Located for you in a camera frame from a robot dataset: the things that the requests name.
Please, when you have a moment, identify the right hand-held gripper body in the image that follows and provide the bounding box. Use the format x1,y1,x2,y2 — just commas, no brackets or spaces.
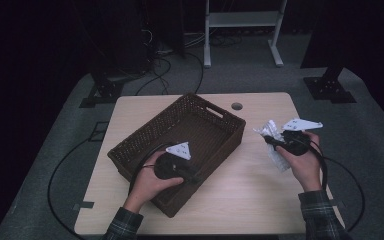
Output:
281,118,324,157

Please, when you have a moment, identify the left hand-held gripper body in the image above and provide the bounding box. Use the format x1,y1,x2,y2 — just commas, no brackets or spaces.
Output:
153,141,193,181

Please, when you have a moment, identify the white knitted cloth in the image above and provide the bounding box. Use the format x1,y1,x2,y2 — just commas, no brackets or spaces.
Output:
253,119,293,173

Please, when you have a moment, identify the brown woven basket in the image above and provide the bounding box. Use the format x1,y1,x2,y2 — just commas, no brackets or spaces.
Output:
107,92,247,219

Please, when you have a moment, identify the person's right hand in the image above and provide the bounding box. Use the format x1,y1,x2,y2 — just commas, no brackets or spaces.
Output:
275,130,322,193

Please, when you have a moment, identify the person's left hand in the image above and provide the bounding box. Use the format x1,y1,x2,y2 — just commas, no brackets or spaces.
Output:
123,149,185,214

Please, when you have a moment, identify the black stand base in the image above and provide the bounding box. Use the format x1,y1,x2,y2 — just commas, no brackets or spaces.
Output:
302,64,357,104
79,71,125,109

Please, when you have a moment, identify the black tape square outline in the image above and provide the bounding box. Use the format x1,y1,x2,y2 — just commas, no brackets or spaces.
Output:
89,121,110,142

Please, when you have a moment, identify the white metal stand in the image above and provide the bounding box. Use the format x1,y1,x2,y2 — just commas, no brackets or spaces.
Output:
203,0,288,69

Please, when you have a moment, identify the right hand-held gripper cable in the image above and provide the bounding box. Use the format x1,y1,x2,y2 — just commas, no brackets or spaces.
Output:
304,138,329,192

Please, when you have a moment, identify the black floor cable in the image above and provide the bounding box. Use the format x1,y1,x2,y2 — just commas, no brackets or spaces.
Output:
47,137,93,240
315,155,367,234

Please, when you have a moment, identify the tangle of black cables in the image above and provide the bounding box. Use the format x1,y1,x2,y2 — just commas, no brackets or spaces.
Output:
134,28,244,97

